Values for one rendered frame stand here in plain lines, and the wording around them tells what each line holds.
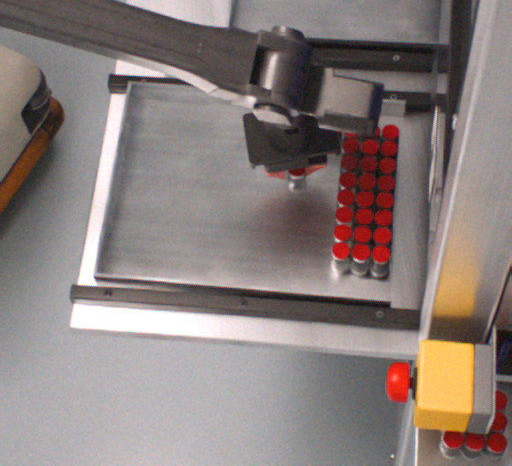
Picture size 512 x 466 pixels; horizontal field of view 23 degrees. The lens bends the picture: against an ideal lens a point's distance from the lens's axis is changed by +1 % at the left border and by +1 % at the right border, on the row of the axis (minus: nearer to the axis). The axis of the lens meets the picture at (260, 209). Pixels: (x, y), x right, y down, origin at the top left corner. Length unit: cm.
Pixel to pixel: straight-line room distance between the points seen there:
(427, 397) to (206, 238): 37
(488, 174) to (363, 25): 66
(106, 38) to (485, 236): 39
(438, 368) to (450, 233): 22
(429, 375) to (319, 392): 108
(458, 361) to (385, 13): 54
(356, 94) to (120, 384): 121
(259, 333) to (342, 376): 92
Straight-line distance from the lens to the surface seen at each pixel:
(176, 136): 152
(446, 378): 124
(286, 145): 134
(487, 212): 102
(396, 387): 125
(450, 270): 114
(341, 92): 125
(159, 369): 234
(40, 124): 245
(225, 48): 119
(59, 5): 116
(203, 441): 229
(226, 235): 146
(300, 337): 141
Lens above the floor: 220
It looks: 64 degrees down
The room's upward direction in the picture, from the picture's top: 7 degrees counter-clockwise
